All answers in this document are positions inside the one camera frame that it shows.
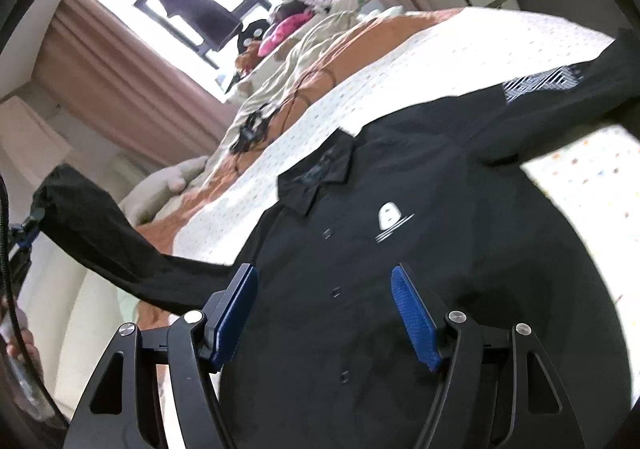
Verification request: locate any person's left hand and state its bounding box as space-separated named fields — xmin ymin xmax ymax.
xmin=0 ymin=295 xmax=44 ymax=382

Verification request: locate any grey plush toy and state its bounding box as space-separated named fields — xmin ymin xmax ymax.
xmin=119 ymin=156 xmax=207 ymax=227

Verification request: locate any beige crumpled blanket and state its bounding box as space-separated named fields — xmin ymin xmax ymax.
xmin=201 ymin=11 xmax=364 ymax=179

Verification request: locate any black plush with eyes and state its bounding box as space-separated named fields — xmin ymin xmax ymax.
xmin=238 ymin=19 xmax=271 ymax=54

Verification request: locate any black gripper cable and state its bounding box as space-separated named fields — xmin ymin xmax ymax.
xmin=0 ymin=172 xmax=68 ymax=430

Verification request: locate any hanging dark coat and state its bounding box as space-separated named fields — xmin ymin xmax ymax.
xmin=159 ymin=0 xmax=242 ymax=51

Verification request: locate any white floral bed sheet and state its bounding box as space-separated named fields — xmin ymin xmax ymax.
xmin=171 ymin=6 xmax=640 ymax=410

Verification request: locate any cream padded headboard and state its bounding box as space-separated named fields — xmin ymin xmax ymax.
xmin=18 ymin=235 xmax=139 ymax=417

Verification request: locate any orange-brown duvet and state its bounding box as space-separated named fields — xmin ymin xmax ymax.
xmin=134 ymin=7 xmax=467 ymax=330

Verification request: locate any black button-up jacket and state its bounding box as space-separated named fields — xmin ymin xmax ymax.
xmin=32 ymin=32 xmax=639 ymax=448

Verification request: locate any black tangled cable on bed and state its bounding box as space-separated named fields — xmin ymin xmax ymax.
xmin=229 ymin=67 xmax=336 ymax=175

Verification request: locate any pink garment on sill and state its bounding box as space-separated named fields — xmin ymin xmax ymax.
xmin=257 ymin=10 xmax=314 ymax=58

